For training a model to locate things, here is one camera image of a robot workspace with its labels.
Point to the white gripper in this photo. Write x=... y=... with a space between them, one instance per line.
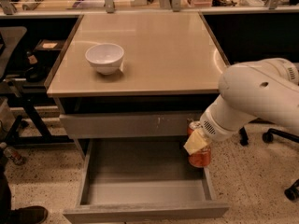
x=212 y=129

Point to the red coke can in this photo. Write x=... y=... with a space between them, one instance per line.
x=202 y=158

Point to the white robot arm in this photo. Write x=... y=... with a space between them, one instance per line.
x=267 y=89

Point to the closed grey top drawer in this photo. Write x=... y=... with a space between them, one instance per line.
x=133 y=124

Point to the grey drawer cabinet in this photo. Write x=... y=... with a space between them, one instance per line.
x=170 y=63

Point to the open grey middle drawer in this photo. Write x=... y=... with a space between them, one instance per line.
x=140 y=179

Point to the black table leg right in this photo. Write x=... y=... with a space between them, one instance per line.
x=244 y=140

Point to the white bowl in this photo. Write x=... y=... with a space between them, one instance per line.
x=105 y=58

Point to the plastic bottle on floor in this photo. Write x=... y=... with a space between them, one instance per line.
x=12 y=153

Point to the brown shoe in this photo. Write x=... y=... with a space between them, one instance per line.
x=29 y=215

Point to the person's dark trouser leg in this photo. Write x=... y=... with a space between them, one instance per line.
x=5 y=200

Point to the black desk frame left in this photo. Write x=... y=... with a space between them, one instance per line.
x=10 y=90

